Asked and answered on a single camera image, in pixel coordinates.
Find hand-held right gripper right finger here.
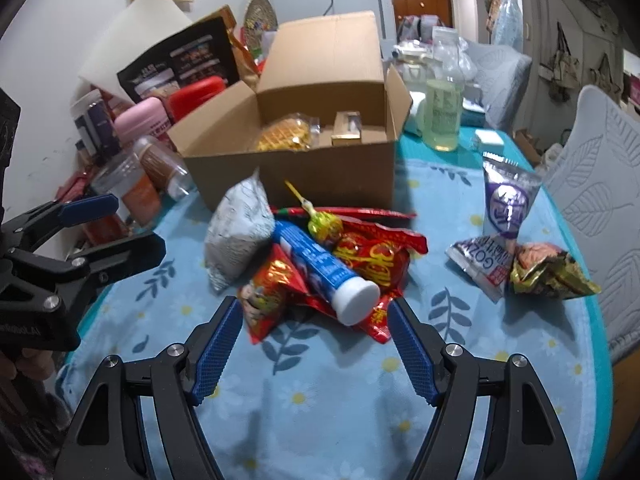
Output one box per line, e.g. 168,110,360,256
387,299,593,480

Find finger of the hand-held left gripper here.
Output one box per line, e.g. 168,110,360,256
0,194,120,248
0,231,167,311

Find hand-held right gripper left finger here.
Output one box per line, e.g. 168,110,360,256
52,296,244,480

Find small red snack packet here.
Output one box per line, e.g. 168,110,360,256
237,245,311,345

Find large red snack packet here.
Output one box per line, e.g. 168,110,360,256
332,222,430,343

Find white purple packet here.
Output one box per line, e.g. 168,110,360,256
446,236,518,303

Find grey white snack bag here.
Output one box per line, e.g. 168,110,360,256
205,170,277,292

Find blue candy tube white cap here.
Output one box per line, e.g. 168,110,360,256
272,221,381,325

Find long red white packet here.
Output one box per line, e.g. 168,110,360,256
270,204,417,221

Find yellow green lollipop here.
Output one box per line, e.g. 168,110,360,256
285,180,343,248

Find gold green snack packet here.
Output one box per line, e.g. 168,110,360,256
510,242,602,301

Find purple silver pouch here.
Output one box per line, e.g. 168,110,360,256
482,152,542,240

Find brown cardboard box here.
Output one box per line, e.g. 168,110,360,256
167,10,412,212

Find person's left hand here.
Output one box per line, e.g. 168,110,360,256
10,350,57,391

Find red flat packet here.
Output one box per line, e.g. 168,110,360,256
54,167,98,203

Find clear jar orange contents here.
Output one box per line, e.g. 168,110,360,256
92,152,162,228

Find dark jar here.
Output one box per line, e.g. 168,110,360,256
70,89,121,161

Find clear cup brown contents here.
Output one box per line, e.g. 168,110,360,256
132,136,197,200

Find blue floral tablecloth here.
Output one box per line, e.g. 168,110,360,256
55,125,616,480

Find pink jar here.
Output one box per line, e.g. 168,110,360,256
114,97,173,146

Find red plastic container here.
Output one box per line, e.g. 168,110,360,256
167,76,228,123

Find black snack bag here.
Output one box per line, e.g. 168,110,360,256
117,22,241,106

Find white foam board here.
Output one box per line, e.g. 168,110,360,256
78,0,193,98

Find yellow waffle packet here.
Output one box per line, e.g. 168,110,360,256
250,116,321,152

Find brown snack bag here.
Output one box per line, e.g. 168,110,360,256
200,5,261,88

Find white charger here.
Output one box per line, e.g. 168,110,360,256
474,129,503,151

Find small gold box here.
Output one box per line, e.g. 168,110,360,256
331,110,362,147

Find clear bottle yellow liquid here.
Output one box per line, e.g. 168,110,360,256
422,27,463,153

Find small cardboard floor box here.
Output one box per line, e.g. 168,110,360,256
515,130,543,166

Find grey quilted chair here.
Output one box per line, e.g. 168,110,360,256
542,85,640,366
460,39,533,133

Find round woven plate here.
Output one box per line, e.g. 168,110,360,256
243,0,277,43

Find clear plastic bag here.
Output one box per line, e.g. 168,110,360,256
457,37,478,86

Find hanging canvas bag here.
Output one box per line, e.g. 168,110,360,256
542,27,576,103
590,52,623,106

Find grey red backpack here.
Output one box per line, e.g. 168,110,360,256
397,12,441,43

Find hanging blue plastic bag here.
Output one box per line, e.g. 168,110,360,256
487,0,523,48

